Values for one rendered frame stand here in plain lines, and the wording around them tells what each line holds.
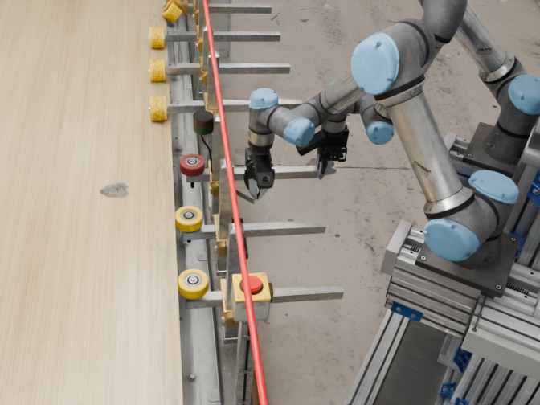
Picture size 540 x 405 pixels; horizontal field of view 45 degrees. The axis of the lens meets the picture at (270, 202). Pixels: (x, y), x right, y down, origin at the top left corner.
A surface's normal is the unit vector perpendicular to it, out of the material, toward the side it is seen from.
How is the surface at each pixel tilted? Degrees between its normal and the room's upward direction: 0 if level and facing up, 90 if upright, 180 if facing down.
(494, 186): 8
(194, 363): 0
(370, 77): 84
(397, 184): 0
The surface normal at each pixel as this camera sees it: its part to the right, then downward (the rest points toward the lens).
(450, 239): -0.61, 0.57
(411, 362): 0.07, -0.74
